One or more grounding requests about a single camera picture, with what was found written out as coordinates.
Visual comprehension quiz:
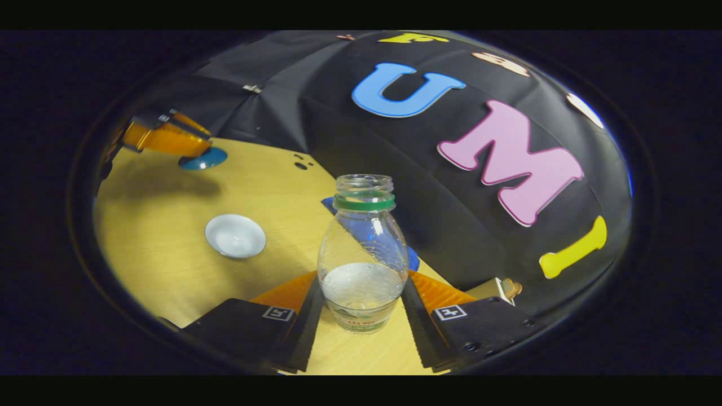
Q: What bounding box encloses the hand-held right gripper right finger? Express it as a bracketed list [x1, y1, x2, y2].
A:
[399, 271, 536, 374]

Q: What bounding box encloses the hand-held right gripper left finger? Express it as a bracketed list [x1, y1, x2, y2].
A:
[180, 271, 327, 374]

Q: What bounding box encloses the teal teacup lid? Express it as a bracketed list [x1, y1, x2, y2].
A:
[178, 147, 228, 171]

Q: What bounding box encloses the clear plastic water bottle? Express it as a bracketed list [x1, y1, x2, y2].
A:
[317, 174, 410, 334]

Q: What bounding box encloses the teal white-lined teacup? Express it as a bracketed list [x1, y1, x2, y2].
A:
[204, 214, 267, 260]

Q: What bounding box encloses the blue towel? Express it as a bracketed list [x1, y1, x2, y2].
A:
[320, 196, 421, 272]

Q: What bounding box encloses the white toaster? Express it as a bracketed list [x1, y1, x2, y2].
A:
[467, 277, 517, 305]

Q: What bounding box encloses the black backdrop cloth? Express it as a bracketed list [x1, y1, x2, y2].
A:
[135, 31, 633, 316]

